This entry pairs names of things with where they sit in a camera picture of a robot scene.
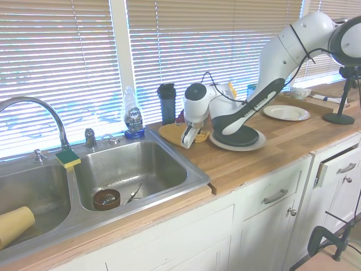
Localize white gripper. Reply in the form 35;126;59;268
180;121;205;150

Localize clear dish soap bottle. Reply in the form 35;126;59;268
123;86;146;139

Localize large beige plate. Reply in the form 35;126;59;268
209;130;267;151

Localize yellow cup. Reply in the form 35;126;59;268
0;206;36;246

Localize black round-base stand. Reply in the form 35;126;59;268
323;66;361;125

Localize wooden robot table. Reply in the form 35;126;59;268
289;248;361;271

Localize dark blue plate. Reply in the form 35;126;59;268
212;124;260;147

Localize yellow green sponge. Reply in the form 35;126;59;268
55;149;82;172

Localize stainless steel double sink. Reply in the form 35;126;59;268
0;128;211;255

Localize brown bowl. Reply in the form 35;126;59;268
93;189;122;212

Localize chrome sink sprayer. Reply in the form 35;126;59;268
32;148;47;164

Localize black shaker bottle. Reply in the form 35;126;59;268
157;83;176;126

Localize yellow terry towel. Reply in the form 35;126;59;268
158;123;211;148

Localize rolled white napkin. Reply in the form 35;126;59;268
309;94;344;104

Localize white patterned teacup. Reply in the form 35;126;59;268
289;86;312;100

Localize white open drawer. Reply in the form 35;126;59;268
315;145;361;189

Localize chrome gooseneck faucet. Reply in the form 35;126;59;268
0;96;71;150

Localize dark green clamp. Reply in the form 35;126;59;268
306;210;356;262

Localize white dinner plate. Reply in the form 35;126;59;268
263;104;311;121

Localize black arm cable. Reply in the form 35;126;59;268
201;19;346;104

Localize metal tongs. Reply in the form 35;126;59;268
121;183;143;206

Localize chrome faucet handle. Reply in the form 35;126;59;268
84;128;98;150

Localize white counter cabinet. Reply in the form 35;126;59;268
50;132;361;271

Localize metal drawer handle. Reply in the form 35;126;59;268
337;163;358;174
263;189;289;204

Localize white window blind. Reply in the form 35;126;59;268
0;0;112;159
293;0;361;84
125;0;304;125

